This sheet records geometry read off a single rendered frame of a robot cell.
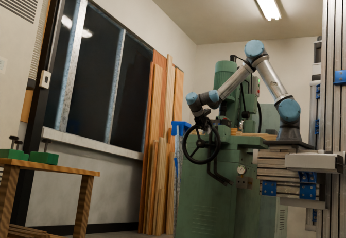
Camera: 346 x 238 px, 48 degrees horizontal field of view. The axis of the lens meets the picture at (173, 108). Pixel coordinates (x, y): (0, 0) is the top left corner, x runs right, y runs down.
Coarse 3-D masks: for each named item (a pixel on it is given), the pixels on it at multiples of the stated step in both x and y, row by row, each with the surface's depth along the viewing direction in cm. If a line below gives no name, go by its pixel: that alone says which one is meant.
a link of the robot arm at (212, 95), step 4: (204, 92) 239; (208, 92) 236; (212, 92) 235; (216, 92) 235; (200, 96) 236; (204, 96) 235; (208, 96) 235; (212, 96) 234; (216, 96) 234; (200, 100) 236; (204, 100) 235; (208, 100) 235; (212, 100) 235; (216, 100) 236; (204, 104) 237; (208, 104) 240; (212, 104) 240
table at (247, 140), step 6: (192, 138) 292; (204, 138) 276; (222, 138) 270; (234, 138) 276; (240, 138) 274; (246, 138) 272; (252, 138) 270; (258, 138) 267; (240, 144) 273; (246, 144) 271; (252, 144) 268; (258, 144) 266; (264, 144) 276
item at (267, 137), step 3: (243, 135) 289; (246, 135) 288; (249, 135) 287; (258, 135) 284; (261, 135) 283; (264, 135) 282; (267, 135) 281; (270, 135) 280; (273, 135) 279; (276, 135) 278; (264, 138) 281; (267, 138) 280; (270, 138) 279; (273, 138) 278
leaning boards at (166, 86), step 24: (168, 72) 491; (168, 96) 487; (168, 120) 483; (144, 144) 433; (168, 144) 454; (144, 168) 427; (168, 168) 461; (144, 192) 425; (168, 192) 439; (144, 216) 418; (168, 216) 433
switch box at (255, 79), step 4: (252, 76) 327; (256, 76) 325; (252, 80) 326; (256, 80) 325; (260, 80) 333; (252, 84) 325; (256, 84) 324; (252, 88) 325; (256, 88) 324; (252, 92) 324; (256, 92) 324
